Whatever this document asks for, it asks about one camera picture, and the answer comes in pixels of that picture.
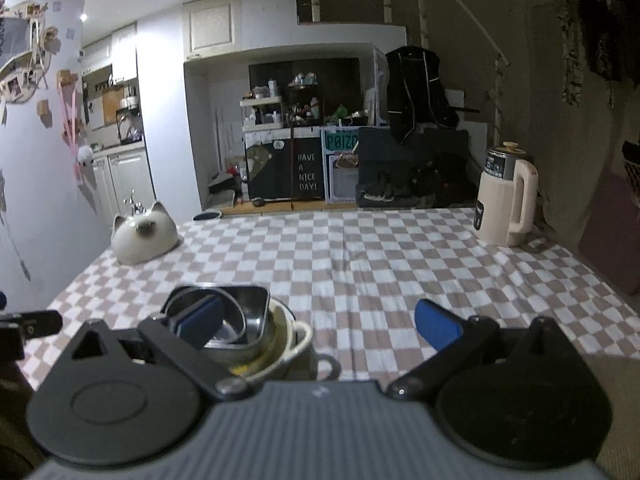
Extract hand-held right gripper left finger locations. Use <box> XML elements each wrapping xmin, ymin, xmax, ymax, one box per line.
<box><xmin>70</xmin><ymin>294</ymin><xmax>254</xmax><ymax>402</ymax></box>

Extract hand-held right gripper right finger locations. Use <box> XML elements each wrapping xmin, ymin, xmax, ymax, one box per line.
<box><xmin>387</xmin><ymin>299</ymin><xmax>576</xmax><ymax>401</ymax></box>

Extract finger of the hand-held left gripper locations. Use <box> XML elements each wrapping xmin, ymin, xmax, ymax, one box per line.
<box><xmin>0</xmin><ymin>309</ymin><xmax>64</xmax><ymax>339</ymax></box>

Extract stainless steel bowl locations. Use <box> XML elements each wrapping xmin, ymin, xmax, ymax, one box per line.
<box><xmin>167</xmin><ymin>287</ymin><xmax>249</xmax><ymax>346</ymax></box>

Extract grey square glass dish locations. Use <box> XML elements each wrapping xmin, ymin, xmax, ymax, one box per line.
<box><xmin>164</xmin><ymin>283</ymin><xmax>272</xmax><ymax>350</ymax></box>

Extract yellow floral scalloped bowl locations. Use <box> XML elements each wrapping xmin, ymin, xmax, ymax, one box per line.
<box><xmin>228</xmin><ymin>357</ymin><xmax>274</xmax><ymax>377</ymax></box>

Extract cream bowl with handles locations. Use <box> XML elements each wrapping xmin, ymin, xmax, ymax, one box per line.
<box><xmin>227</xmin><ymin>297</ymin><xmax>315</xmax><ymax>384</ymax></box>

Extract white cat-shaped ceramic fountain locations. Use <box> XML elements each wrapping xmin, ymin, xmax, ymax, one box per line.
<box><xmin>110</xmin><ymin>189</ymin><xmax>180</xmax><ymax>266</ymax></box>

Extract brown white checkered tablecloth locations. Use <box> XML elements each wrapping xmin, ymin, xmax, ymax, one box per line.
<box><xmin>22</xmin><ymin>204</ymin><xmax>640</xmax><ymax>391</ymax></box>

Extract pink electric kettle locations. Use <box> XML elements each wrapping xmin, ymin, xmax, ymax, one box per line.
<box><xmin>473</xmin><ymin>140</ymin><xmax>540</xmax><ymax>248</ymax></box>

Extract low wooden cabinet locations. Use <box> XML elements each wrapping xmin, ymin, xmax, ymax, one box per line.
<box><xmin>219</xmin><ymin>199</ymin><xmax>361</xmax><ymax>214</ymax></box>

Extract chair with dark clothes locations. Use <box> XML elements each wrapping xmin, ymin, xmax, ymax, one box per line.
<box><xmin>390</xmin><ymin>127</ymin><xmax>476</xmax><ymax>209</ymax></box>

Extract black cloth with frog print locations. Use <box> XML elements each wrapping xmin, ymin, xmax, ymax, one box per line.
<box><xmin>245</xmin><ymin>137</ymin><xmax>294</xmax><ymax>201</ymax></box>

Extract white kitchen cabinet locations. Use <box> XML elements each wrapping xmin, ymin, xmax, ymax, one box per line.
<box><xmin>92</xmin><ymin>152</ymin><xmax>156</xmax><ymax>221</ymax></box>

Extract white framed box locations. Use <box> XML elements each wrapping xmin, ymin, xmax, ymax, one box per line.
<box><xmin>323</xmin><ymin>152</ymin><xmax>360</xmax><ymax>205</ymax></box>

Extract pink ribbon with pompom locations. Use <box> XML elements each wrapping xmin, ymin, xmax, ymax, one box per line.
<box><xmin>57</xmin><ymin>79</ymin><xmax>96</xmax><ymax>181</ymax></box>

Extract pink mat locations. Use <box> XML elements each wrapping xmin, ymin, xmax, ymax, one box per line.
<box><xmin>577</xmin><ymin>169</ymin><xmax>640</xmax><ymax>296</ymax></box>

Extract black chalkboard sign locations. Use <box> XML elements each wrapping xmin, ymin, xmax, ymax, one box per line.
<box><xmin>292</xmin><ymin>137</ymin><xmax>322</xmax><ymax>201</ymax></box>

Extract white storage rack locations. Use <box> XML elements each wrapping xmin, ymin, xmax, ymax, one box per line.
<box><xmin>239</xmin><ymin>94</ymin><xmax>286</xmax><ymax>134</ymax></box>

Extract green sign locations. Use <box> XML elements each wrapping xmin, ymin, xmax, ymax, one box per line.
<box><xmin>322</xmin><ymin>127</ymin><xmax>361</xmax><ymax>154</ymax></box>

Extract black jacket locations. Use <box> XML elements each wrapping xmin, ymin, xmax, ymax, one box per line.
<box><xmin>385</xmin><ymin>45</ymin><xmax>459</xmax><ymax>144</ymax></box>

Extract hanging net basket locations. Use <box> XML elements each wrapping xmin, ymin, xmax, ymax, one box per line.
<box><xmin>622</xmin><ymin>140</ymin><xmax>640</xmax><ymax>196</ymax></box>

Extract white cupboard door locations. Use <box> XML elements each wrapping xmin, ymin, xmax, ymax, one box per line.
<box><xmin>182</xmin><ymin>0</ymin><xmax>244</xmax><ymax>61</ymax></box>

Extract hanging dark clothes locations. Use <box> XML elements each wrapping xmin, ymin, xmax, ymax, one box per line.
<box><xmin>557</xmin><ymin>0</ymin><xmax>640</xmax><ymax>106</ymax></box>

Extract wall photo collage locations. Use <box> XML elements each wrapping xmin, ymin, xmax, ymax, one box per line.
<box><xmin>0</xmin><ymin>0</ymin><xmax>56</xmax><ymax>106</ymax></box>

